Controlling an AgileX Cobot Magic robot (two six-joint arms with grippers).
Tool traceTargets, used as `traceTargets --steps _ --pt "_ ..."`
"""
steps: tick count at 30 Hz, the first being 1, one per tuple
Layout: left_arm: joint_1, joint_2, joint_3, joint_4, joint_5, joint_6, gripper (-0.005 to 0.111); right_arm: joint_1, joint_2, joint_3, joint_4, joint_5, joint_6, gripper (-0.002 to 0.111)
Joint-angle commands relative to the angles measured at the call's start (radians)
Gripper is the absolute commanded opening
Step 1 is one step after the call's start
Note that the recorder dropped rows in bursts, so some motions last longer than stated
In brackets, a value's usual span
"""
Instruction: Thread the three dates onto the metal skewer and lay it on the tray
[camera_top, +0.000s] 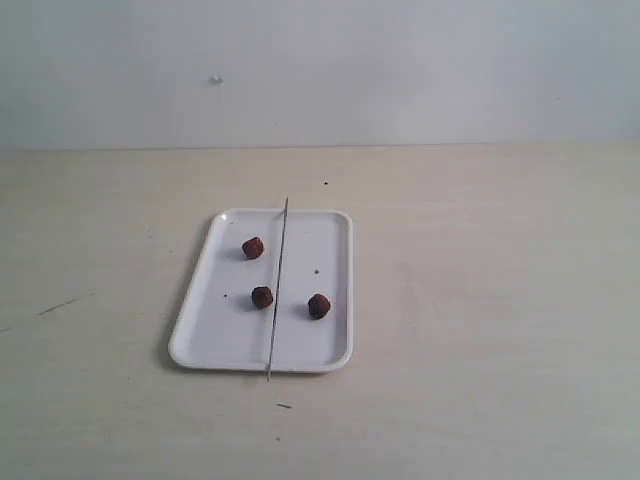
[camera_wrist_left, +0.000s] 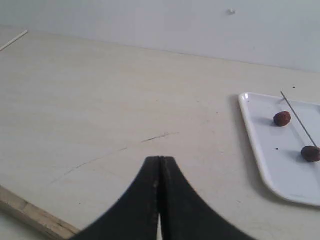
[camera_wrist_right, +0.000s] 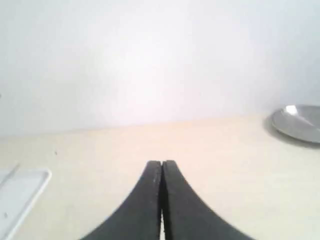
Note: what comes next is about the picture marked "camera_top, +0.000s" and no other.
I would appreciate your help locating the thin metal skewer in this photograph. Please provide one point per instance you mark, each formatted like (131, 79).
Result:
(277, 291)

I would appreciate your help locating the white rectangular plastic tray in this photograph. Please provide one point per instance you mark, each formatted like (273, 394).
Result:
(219, 328)

